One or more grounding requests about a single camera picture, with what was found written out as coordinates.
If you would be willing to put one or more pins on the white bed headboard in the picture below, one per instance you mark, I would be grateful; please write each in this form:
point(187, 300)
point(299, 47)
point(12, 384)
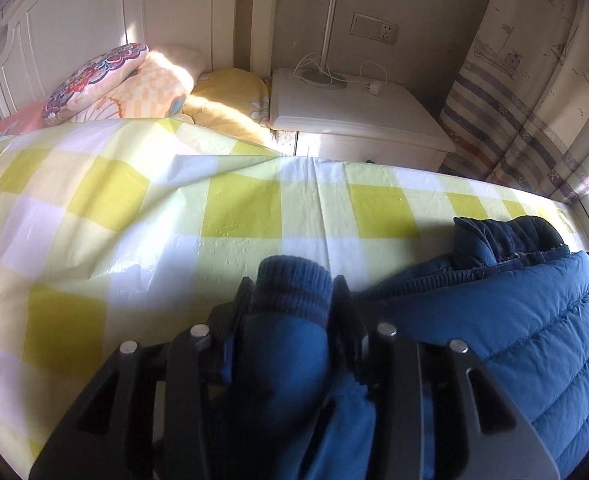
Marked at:
point(99, 5)

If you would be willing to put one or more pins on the yellow floral bedsheet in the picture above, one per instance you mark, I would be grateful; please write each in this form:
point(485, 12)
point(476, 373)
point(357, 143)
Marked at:
point(229, 100)

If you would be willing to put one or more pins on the printed curtain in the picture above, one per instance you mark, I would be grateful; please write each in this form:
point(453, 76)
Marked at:
point(534, 85)

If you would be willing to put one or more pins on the wall socket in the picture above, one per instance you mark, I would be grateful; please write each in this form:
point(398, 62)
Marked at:
point(374, 28)

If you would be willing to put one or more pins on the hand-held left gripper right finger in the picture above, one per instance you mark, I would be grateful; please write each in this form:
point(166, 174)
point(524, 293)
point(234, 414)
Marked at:
point(347, 320)

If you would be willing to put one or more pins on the pink pillow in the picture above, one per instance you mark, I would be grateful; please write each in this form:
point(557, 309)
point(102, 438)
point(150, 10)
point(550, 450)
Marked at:
point(19, 119)

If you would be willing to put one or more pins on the blue quilted jacket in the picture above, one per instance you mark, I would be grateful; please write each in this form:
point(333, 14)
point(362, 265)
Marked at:
point(499, 320)

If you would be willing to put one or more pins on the orange checkered pillow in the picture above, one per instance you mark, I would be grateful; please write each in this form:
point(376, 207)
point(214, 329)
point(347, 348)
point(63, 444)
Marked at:
point(159, 85)

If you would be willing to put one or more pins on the white nightstand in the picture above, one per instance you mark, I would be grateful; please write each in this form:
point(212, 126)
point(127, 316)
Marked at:
point(354, 115)

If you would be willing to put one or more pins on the floral patterned pillow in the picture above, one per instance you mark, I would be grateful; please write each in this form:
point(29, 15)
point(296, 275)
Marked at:
point(92, 80)

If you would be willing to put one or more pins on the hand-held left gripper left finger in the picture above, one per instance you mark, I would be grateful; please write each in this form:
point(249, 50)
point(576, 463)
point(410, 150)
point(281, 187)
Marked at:
point(228, 360)

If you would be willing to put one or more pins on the yellow white checkered blanket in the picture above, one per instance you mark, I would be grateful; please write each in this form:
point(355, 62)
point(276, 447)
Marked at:
point(124, 210)

